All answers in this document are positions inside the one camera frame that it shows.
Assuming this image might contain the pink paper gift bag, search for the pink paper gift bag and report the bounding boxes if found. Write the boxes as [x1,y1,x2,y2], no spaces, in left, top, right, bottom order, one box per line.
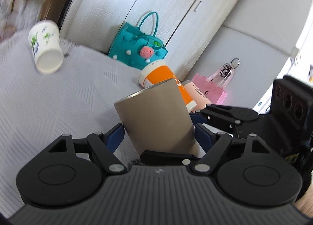
[192,67,235,105]

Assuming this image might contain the pink bottle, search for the pink bottle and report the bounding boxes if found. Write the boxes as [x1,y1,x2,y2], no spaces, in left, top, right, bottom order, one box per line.
[183,81,211,112]

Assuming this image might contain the orange white paper cup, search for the orange white paper cup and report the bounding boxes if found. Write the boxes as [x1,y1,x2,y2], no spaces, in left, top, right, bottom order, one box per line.
[139,59,197,112]

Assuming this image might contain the white green-print paper cup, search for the white green-print paper cup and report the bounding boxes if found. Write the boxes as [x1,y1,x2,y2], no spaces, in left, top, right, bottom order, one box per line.
[28,20,64,75]

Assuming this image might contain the beige metal tumbler cup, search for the beige metal tumbler cup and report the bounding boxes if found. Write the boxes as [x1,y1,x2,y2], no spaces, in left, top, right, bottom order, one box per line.
[114,79,200,157]

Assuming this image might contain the teal felt handbag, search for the teal felt handbag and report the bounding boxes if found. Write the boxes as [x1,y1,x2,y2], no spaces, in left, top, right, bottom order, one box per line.
[108,12,168,70]

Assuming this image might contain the white patterned tablecloth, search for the white patterned tablecloth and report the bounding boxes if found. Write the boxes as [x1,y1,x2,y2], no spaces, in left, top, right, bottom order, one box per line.
[1,31,139,224]

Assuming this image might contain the light wood wardrobe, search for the light wood wardrobe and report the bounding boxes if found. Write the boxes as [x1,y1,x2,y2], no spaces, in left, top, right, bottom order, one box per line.
[60,0,238,79]

